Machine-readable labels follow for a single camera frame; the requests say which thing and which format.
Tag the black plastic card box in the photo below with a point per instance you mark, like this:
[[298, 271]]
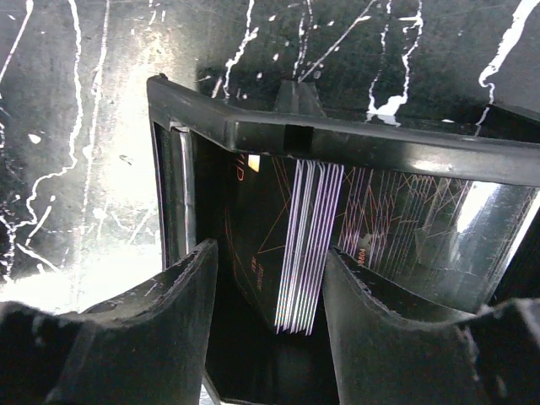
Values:
[[247, 362]]

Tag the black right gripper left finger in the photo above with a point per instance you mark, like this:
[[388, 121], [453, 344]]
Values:
[[147, 345]]

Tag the black credit card stack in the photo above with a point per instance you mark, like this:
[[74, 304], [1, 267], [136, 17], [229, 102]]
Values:
[[447, 240]]

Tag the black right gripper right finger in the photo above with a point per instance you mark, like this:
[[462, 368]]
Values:
[[390, 346]]

